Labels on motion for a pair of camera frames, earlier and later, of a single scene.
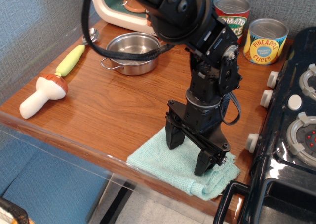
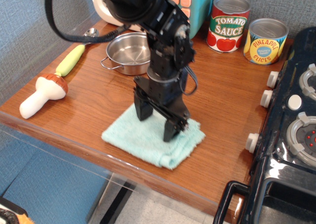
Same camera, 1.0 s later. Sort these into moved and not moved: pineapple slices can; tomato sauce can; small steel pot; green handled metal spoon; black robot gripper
Moved: black robot gripper
Not moved: pineapple slices can; small steel pot; tomato sauce can; green handled metal spoon
